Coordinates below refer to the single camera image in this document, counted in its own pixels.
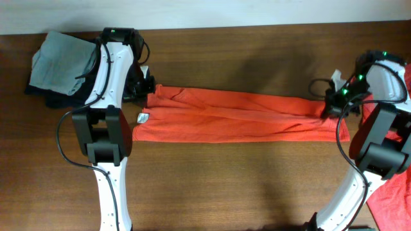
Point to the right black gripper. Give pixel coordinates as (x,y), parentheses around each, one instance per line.
(332,105)

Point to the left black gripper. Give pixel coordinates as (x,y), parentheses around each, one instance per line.
(141,97)

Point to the red printed soccer t-shirt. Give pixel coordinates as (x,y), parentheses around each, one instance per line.
(190,115)

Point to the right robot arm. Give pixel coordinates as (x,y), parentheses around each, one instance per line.
(381,147)

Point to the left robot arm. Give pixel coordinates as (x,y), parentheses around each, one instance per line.
(102,130)

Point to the folded light grey garment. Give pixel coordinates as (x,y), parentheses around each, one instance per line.
(60,62)

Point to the folded dark navy garment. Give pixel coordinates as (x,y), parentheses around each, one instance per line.
(57,100)

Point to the red garment at right edge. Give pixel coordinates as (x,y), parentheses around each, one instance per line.
(390,204)

